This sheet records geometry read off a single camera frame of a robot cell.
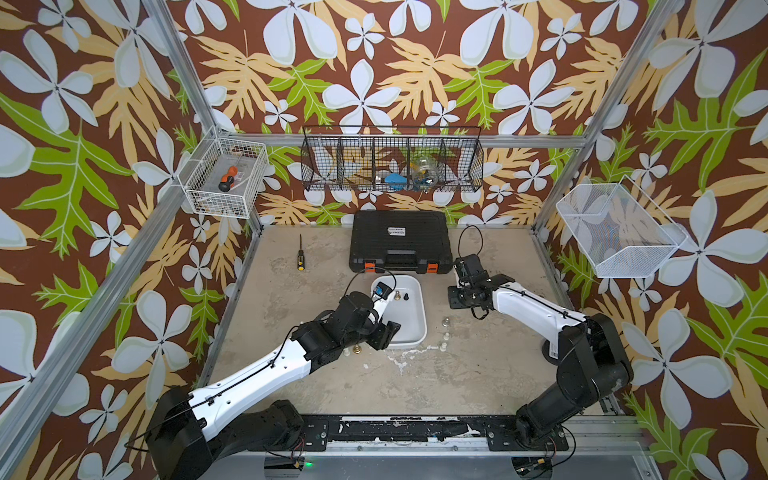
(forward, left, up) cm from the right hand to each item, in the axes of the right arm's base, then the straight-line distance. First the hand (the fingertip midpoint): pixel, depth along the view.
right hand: (452, 296), depth 93 cm
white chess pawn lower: (-15, +4, -5) cm, 16 cm away
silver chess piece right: (-6, +2, -6) cm, 9 cm away
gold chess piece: (+3, +17, -5) cm, 18 cm away
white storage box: (-1, +14, -6) cm, 15 cm away
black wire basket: (+38, +21, +25) cm, 50 cm away
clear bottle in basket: (+34, +7, +22) cm, 41 cm away
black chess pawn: (+3, +14, -5) cm, 15 cm away
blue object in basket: (+30, +18, +22) cm, 41 cm away
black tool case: (+24, +18, -1) cm, 30 cm away
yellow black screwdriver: (+21, +53, -5) cm, 57 cm away
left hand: (-13, +20, +11) cm, 26 cm away
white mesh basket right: (+7, -44, +21) cm, 49 cm away
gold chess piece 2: (-16, +30, -5) cm, 34 cm away
